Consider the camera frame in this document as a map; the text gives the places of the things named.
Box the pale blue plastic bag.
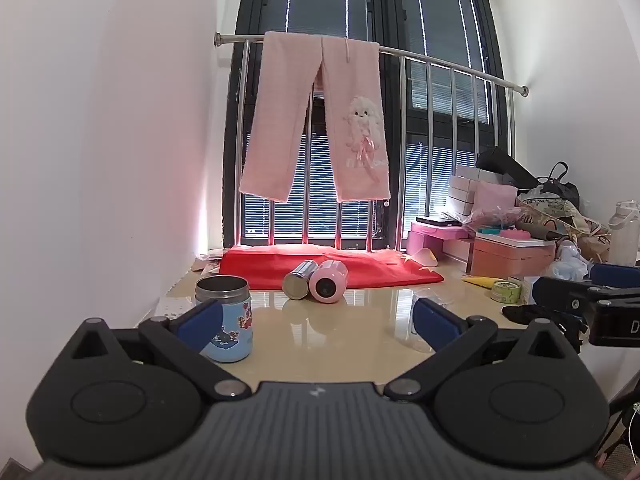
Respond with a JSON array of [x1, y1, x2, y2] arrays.
[[552, 240, 595, 282]]

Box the stack of white boxes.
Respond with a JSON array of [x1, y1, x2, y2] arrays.
[[444, 165, 501, 217]]

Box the black bag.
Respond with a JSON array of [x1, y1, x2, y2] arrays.
[[475, 146, 581, 211]]

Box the pink cup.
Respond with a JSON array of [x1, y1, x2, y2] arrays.
[[308, 260, 349, 304]]

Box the magenta small box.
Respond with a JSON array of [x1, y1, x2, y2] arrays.
[[406, 223, 472, 257]]

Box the black chair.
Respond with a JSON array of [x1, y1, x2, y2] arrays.
[[595, 389, 640, 467]]

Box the pink pants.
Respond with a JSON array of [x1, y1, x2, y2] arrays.
[[239, 31, 392, 205]]

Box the black flat device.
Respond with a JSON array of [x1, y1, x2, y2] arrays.
[[415, 215, 466, 229]]

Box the steel window railing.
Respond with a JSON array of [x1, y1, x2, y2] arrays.
[[214, 32, 530, 256]]

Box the silver steel cup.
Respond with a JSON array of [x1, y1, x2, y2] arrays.
[[282, 260, 319, 300]]

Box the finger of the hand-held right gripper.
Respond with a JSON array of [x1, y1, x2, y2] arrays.
[[590, 263, 640, 289], [532, 276, 602, 319]]

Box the large pink box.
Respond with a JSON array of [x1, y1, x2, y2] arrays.
[[470, 236, 557, 280]]

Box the green tape roll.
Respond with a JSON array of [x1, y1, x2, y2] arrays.
[[491, 280, 524, 304]]

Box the blue cartoon print cup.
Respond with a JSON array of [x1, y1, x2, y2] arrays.
[[194, 275, 253, 364]]

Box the red cloth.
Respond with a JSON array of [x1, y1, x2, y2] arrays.
[[218, 246, 445, 291]]

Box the black framed window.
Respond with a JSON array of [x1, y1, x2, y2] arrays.
[[222, 0, 511, 253]]

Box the white water bottle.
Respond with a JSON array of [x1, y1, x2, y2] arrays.
[[607, 200, 640, 267]]

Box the crumpled paper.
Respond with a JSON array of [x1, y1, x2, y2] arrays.
[[192, 252, 227, 275]]

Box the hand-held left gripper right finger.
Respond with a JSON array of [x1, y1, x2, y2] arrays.
[[382, 297, 583, 402]]

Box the patterned tote bag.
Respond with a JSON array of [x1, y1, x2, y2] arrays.
[[517, 195, 610, 263]]

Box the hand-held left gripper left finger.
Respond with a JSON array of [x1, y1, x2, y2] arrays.
[[70, 299, 253, 402]]

